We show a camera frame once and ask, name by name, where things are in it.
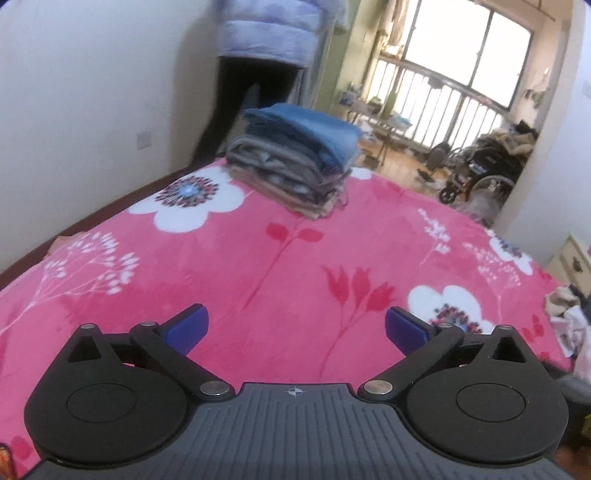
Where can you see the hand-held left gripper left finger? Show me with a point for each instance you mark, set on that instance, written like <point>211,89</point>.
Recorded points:
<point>187,328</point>

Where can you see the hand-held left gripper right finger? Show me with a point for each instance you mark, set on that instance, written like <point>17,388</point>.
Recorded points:
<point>406,331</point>

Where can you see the pile of unfolded clothes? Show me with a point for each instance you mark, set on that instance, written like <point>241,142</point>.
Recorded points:
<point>570,318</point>

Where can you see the stack of folded clothes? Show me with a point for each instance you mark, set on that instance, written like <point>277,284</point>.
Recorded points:
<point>281,180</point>

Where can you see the pink floral blanket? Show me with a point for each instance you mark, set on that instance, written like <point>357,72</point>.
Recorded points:
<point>277,258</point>

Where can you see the small black chair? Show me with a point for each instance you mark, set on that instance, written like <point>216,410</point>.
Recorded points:
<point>437,159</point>

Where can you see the cream bedside cabinet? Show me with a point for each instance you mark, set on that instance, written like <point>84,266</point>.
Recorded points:
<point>572,265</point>

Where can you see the black wheelchair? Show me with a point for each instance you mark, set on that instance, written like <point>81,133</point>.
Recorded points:
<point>480,168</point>

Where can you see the cluttered table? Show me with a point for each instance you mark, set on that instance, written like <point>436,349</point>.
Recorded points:
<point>369,113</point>

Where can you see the green bottle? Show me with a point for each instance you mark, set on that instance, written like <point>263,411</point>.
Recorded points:
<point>391,104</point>

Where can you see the barred window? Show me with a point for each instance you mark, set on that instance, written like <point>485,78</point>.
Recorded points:
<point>452,46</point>

